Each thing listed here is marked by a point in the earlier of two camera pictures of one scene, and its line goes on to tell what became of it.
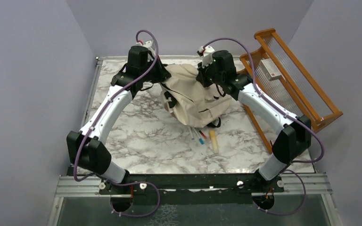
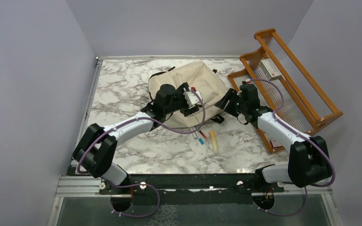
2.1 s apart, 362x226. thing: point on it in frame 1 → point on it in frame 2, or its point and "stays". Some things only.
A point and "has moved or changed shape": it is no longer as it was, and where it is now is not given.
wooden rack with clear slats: (278, 75) stays
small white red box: (271, 71) stays
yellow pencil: (214, 141) stays
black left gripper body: (155, 74) → (180, 102)
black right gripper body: (209, 76) → (234, 106)
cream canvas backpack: (190, 103) has moved or changed shape
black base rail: (141, 183) stays
